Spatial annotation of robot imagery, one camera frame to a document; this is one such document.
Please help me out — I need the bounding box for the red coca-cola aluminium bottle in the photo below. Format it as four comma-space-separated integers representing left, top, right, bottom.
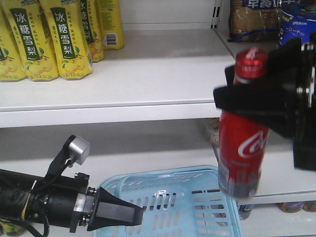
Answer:
218, 47, 270, 200

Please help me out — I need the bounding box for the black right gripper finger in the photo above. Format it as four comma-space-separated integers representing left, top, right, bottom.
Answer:
213, 82, 296, 138

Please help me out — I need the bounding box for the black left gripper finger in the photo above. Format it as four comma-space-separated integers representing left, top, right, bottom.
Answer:
87, 187, 144, 232

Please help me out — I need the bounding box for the light blue plastic basket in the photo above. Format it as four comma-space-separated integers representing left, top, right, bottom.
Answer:
92, 165, 243, 237

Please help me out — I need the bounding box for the blue cookie cup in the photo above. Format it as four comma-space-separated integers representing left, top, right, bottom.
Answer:
277, 4, 316, 47

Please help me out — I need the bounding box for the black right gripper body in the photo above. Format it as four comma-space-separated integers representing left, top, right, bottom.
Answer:
268, 33, 316, 170

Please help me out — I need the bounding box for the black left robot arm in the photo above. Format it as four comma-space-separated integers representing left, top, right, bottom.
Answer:
0, 170, 144, 233

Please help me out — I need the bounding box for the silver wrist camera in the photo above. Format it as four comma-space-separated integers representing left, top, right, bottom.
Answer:
68, 135, 90, 165

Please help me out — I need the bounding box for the white metal shelf unit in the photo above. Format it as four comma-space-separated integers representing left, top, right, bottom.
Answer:
0, 0, 316, 237

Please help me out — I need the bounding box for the clear biscuit tray yellow label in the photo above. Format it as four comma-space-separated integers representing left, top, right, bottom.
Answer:
202, 118, 220, 146

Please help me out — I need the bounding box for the biscuit pack blue label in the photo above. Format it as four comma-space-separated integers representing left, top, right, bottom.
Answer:
229, 0, 282, 42

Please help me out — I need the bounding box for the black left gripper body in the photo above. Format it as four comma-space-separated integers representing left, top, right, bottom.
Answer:
29, 173, 98, 233

